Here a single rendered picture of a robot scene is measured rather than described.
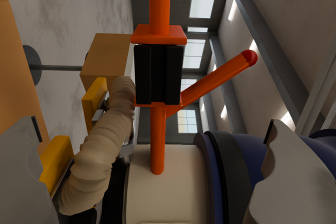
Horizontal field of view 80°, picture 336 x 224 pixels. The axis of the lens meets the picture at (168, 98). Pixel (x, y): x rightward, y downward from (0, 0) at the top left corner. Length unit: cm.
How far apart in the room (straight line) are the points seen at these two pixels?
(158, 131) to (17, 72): 36
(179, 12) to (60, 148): 944
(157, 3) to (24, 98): 42
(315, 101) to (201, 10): 744
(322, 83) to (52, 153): 281
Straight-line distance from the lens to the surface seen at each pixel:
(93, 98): 37
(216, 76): 27
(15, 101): 54
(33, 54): 238
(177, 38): 22
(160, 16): 22
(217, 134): 38
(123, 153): 33
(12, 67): 53
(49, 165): 25
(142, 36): 22
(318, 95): 295
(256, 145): 38
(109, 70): 170
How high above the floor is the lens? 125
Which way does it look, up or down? 2 degrees up
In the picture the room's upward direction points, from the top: 91 degrees clockwise
